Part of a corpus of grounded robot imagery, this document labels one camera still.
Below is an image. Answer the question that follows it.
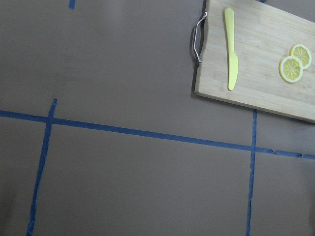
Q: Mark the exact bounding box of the yellow plastic knife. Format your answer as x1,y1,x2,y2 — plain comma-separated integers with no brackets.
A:
224,7,239,91

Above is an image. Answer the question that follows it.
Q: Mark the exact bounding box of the wooden cutting board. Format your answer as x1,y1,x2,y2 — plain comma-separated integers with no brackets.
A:
194,0,315,122

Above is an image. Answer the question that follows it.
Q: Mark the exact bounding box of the lemon slice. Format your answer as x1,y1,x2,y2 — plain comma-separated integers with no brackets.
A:
290,44,312,69
279,56,304,83

